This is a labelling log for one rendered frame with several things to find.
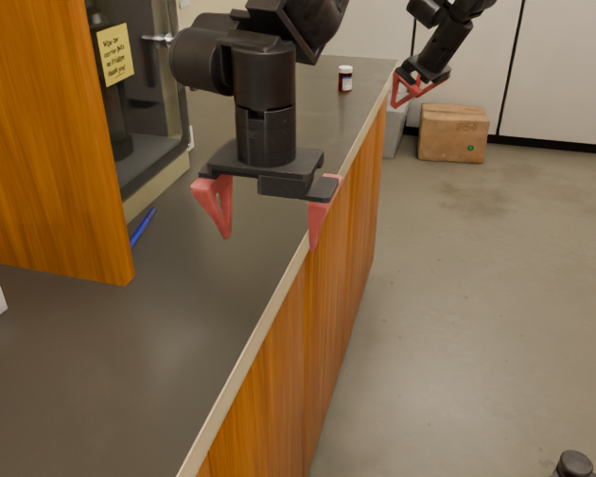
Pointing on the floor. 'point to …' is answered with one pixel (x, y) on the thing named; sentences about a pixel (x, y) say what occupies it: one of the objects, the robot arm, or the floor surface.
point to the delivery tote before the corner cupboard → (394, 125)
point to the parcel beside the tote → (452, 132)
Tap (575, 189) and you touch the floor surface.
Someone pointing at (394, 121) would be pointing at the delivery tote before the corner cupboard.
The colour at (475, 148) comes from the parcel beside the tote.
